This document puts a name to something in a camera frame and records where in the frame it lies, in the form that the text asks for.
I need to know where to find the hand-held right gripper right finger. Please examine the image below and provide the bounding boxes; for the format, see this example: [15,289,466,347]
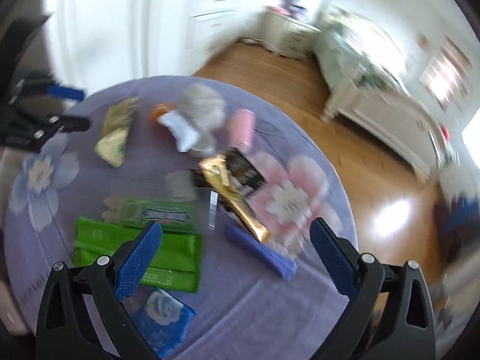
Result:
[309,217,437,360]

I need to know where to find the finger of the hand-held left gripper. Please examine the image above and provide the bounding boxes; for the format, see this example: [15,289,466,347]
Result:
[7,72,86,105]
[0,113,91,154]

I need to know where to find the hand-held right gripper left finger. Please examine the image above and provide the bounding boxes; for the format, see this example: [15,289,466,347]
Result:
[35,221,164,360]

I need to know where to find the green wet wipes packet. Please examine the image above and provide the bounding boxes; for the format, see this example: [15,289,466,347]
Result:
[73,217,203,293]

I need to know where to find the yellow green packet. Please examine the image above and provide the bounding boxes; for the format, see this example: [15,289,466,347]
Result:
[94,97,139,169]

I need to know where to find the green striped wrapper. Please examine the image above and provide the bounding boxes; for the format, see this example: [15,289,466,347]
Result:
[101,196,199,232]

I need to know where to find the blue flower tissue packet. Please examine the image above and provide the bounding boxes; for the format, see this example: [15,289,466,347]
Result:
[131,287,196,359]

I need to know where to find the periwinkle blue packet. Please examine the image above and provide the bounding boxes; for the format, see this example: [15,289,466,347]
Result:
[224,220,298,282]

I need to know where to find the orange wrapper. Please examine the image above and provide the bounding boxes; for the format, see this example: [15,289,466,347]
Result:
[149,103,177,124]

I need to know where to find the clear plastic strip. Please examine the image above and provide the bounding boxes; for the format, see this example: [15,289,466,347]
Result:
[207,190,219,230]

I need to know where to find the gold foil packet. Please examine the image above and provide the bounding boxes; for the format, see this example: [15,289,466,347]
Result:
[199,155,271,244]

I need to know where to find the white tissue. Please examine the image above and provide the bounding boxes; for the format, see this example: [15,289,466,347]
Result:
[157,110,205,153]

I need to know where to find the black printed packet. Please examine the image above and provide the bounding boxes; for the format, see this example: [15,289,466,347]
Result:
[193,148,267,199]

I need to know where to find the grey paper ball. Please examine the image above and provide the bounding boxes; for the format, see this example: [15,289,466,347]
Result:
[176,83,227,147]

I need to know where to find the purple floral tablecloth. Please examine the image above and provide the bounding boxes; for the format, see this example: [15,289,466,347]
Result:
[4,75,359,360]

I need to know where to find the white wardrobe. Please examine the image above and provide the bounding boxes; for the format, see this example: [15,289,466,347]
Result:
[56,0,244,94]

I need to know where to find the dark maroon stool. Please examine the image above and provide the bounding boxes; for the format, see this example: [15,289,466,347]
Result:
[433,202,462,267]

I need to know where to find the blue cloth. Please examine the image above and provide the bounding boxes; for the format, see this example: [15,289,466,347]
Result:
[440,191,480,241]

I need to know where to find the white bed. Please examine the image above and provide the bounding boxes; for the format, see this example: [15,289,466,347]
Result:
[313,4,451,184]

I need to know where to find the window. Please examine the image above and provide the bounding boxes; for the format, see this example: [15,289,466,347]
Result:
[420,35,473,109]

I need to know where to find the white nightstand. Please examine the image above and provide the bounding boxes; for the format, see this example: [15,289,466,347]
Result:
[259,5,321,61]

